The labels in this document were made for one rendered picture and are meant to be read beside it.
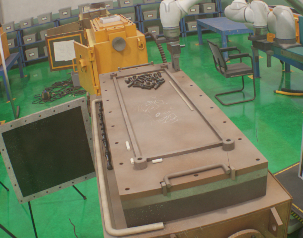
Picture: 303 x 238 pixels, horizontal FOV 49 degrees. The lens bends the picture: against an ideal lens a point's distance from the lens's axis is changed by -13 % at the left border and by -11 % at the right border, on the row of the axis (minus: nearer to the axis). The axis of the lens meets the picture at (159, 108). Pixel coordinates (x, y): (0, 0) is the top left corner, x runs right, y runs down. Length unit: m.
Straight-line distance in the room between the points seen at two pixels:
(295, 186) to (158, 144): 1.73
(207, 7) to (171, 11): 8.14
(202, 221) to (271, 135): 3.22
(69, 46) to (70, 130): 3.21
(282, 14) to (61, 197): 2.59
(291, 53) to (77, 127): 1.43
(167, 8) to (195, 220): 1.21
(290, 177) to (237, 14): 1.39
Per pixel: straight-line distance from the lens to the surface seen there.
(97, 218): 3.20
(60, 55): 5.49
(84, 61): 4.02
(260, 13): 2.11
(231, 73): 5.02
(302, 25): 2.41
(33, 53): 9.81
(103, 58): 3.95
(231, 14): 2.21
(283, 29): 2.36
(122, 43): 3.84
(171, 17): 1.95
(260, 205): 1.14
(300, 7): 1.79
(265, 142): 4.11
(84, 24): 6.83
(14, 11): 10.67
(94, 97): 2.22
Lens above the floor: 1.94
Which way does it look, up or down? 22 degrees down
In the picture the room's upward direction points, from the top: 7 degrees counter-clockwise
